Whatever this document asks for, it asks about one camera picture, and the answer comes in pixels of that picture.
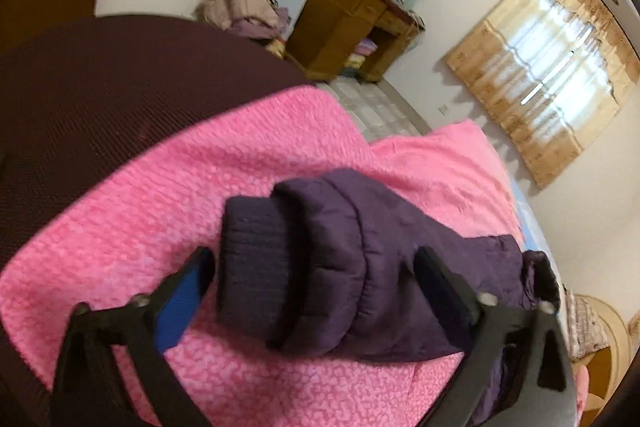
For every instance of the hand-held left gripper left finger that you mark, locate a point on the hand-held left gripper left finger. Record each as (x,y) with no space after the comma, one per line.
(180,307)

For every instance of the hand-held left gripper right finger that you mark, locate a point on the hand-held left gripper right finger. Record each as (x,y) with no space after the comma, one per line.
(445,292)

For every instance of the purple padded jacket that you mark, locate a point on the purple padded jacket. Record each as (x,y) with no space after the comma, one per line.
(340,267)

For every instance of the pile of purple clothes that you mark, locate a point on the pile of purple clothes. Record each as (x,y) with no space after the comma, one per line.
(260,27)

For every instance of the pink and blue printed blanket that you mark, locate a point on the pink and blue printed blanket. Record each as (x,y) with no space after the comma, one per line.
(175,187)

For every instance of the patterned fringed pillow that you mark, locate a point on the patterned fringed pillow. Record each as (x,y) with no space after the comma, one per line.
(585,322)

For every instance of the cream wooden headboard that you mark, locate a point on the cream wooden headboard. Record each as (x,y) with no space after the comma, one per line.
(619,332)

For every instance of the white quilted mattress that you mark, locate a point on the white quilted mattress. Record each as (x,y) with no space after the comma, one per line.
(370,107)

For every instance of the dark maroon cloth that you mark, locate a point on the dark maroon cloth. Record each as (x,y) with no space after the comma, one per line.
(100,107)

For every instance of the beige patterned curtain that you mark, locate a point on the beige patterned curtain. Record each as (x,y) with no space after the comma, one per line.
(540,72)

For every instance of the stack of folded towels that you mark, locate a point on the stack of folded towels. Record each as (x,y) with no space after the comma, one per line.
(361,54)

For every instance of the wooden desk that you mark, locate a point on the wooden desk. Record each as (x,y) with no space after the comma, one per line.
(330,22)

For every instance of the beige jacket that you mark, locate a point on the beige jacket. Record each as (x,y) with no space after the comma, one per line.
(235,2)

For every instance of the white board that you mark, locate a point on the white board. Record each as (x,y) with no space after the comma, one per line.
(287,2)

